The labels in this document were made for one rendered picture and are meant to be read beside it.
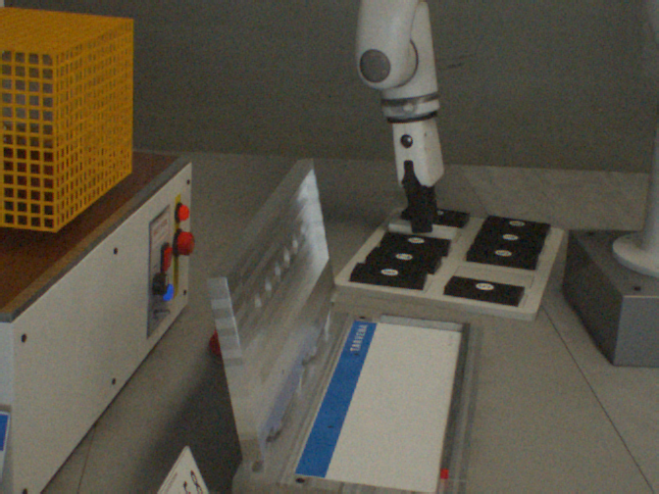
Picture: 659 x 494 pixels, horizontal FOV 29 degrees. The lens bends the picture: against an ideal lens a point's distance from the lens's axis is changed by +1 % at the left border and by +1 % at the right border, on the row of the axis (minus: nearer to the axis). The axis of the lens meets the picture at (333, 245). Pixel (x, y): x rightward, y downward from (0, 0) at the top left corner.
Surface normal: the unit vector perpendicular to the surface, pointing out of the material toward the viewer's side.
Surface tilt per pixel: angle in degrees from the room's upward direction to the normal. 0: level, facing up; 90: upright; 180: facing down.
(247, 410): 90
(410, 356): 0
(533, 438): 0
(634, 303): 90
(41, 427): 90
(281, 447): 0
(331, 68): 90
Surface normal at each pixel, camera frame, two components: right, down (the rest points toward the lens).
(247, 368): 0.97, -0.11
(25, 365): 0.99, 0.11
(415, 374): 0.07, -0.95
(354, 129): 0.06, 0.31
